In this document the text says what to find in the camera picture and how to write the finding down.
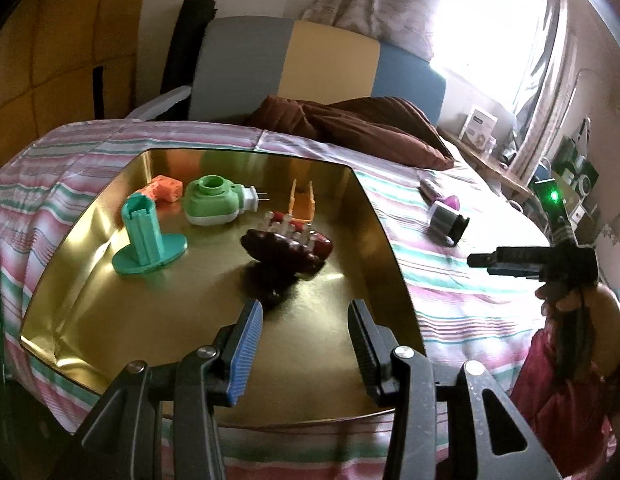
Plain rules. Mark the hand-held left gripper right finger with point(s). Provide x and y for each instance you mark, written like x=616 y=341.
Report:
x=365 y=350

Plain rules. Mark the teal plastic stand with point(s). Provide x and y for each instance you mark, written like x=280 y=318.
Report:
x=142 y=230

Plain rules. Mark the green white plug night light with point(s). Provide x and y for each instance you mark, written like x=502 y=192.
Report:
x=210 y=205

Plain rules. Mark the black rolled mat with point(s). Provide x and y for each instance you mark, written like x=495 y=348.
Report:
x=185 y=45

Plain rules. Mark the orange plastic comb piece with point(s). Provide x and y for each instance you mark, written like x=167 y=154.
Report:
x=302 y=210

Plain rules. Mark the window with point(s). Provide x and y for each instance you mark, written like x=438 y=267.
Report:
x=490 y=25

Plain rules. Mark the patterned beige curtain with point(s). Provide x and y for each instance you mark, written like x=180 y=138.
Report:
x=380 y=5

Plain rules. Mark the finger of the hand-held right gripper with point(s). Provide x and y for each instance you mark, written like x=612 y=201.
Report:
x=505 y=256
x=512 y=271

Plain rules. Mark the person's right hand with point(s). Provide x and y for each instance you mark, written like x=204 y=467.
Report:
x=605 y=320

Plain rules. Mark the purple oval case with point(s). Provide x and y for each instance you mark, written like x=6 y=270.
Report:
x=431 y=189

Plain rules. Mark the green printed box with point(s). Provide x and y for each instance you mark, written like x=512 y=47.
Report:
x=582 y=170

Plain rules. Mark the striped pink green blanket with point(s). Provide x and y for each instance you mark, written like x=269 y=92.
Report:
x=440 y=300

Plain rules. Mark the person's right forearm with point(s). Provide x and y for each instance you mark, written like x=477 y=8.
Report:
x=550 y=410

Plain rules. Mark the gold metal tin tray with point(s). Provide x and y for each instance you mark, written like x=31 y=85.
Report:
x=140 y=310

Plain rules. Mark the wooden shelf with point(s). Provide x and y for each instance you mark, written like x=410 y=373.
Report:
x=495 y=170

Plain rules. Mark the grey spool with black flange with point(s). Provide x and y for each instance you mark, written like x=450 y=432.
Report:
x=445 y=222

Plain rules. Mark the dark red hair clip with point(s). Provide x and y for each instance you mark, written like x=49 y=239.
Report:
x=280 y=250

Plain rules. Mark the small purple jar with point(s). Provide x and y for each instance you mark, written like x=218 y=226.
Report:
x=490 y=144

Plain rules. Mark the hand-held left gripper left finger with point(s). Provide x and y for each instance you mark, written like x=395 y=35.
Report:
x=245 y=355

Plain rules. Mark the brown pillow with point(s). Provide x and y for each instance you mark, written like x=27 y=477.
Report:
x=365 y=125

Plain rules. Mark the white cardboard box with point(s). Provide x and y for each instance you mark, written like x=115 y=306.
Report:
x=479 y=125

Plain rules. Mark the grey sheer curtain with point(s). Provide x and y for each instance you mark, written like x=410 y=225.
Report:
x=545 y=100

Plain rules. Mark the small red toy piece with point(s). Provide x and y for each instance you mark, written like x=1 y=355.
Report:
x=323 y=247

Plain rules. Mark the grey yellow blue headboard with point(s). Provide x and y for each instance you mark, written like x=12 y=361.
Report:
x=250 y=65

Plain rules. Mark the orange cube block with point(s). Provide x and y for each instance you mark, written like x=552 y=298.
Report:
x=165 y=187

